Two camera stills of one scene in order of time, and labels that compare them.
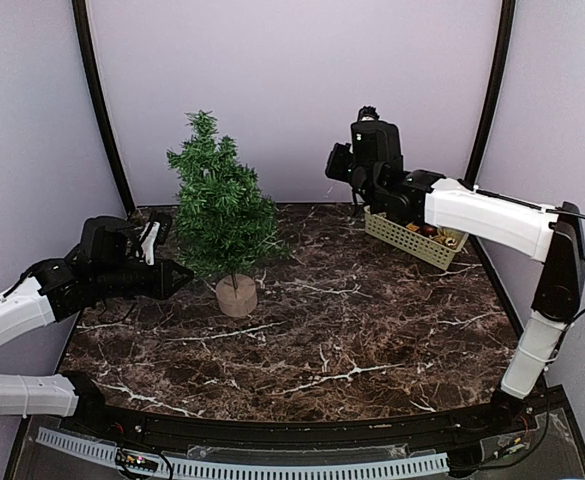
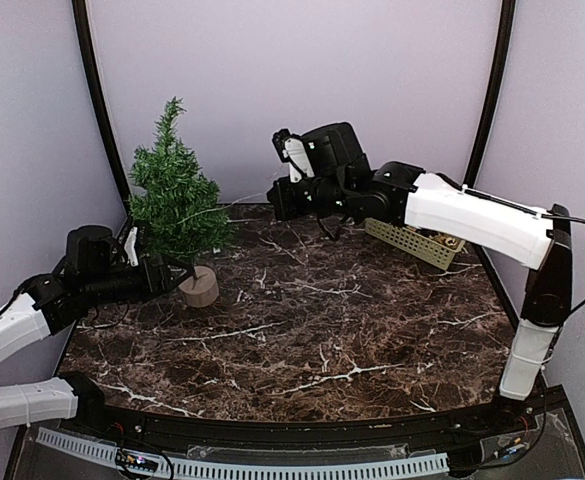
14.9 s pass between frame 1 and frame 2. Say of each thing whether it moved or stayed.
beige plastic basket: stayed
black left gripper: stayed
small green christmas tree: moved
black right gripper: moved
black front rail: stayed
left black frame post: stayed
